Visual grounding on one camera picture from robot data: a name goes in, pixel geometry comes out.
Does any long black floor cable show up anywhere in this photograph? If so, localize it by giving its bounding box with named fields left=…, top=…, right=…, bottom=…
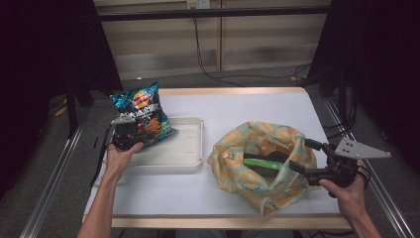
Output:
left=192, top=16, right=312, bottom=87

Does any orange snack packet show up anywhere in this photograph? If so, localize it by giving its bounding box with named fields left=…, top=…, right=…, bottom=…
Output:
left=259, top=138, right=293, bottom=157

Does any black stand leg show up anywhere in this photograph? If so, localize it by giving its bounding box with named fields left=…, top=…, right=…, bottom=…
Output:
left=63, top=87, right=81, bottom=138

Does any white wall socket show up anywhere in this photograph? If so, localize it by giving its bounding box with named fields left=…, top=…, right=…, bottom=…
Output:
left=186, top=0, right=211, bottom=10

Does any person's right hand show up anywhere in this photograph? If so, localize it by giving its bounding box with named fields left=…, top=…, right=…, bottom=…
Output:
left=318, top=160, right=368, bottom=221

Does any white table mat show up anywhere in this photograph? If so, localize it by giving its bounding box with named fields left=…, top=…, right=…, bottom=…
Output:
left=83, top=92, right=341, bottom=217

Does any green snack packet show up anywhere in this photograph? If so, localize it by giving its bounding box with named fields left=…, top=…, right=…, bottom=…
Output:
left=243, top=158, right=285, bottom=172

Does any aluminium rail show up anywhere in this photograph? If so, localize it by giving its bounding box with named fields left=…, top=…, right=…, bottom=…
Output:
left=323, top=98, right=415, bottom=238
left=19, top=112, right=90, bottom=238

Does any white plastic tray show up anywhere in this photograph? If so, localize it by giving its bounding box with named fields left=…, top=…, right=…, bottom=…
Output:
left=105, top=116, right=205, bottom=176

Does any right hand-held gripper black cable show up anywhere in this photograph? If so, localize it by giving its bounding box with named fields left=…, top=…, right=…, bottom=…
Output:
left=356, top=164, right=371, bottom=186

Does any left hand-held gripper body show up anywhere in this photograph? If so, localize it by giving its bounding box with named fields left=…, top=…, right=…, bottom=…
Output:
left=110, top=115, right=147, bottom=152

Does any left hand-held gripper black cable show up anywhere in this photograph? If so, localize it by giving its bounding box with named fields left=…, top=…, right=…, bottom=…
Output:
left=90, top=125, right=113, bottom=187

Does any teal orange-print fabric bag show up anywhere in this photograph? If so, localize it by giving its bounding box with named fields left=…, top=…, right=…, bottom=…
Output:
left=207, top=121, right=320, bottom=216

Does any black box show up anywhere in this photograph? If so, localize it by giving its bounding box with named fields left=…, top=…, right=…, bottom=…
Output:
left=243, top=151, right=291, bottom=164

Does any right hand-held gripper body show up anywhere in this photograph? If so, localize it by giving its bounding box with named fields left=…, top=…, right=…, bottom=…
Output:
left=305, top=137, right=392, bottom=189

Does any hand-held gripper black cable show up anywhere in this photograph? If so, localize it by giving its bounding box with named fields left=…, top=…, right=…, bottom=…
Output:
left=90, top=125, right=113, bottom=187
left=356, top=164, right=371, bottom=186

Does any black curtain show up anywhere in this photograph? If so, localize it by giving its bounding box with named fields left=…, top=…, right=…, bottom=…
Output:
left=306, top=0, right=420, bottom=173
left=0, top=0, right=124, bottom=199

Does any person's left hand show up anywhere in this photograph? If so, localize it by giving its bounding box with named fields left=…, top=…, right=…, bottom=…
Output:
left=104, top=141, right=145, bottom=182

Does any bundle of black cables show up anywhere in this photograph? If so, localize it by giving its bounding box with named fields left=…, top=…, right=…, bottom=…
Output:
left=323, top=93, right=359, bottom=140

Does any black horizontal bar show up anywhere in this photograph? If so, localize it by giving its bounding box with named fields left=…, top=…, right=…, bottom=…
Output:
left=98, top=5, right=331, bottom=23

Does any blue chip bag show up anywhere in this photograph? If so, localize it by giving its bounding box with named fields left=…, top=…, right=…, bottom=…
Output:
left=109, top=81, right=179, bottom=149

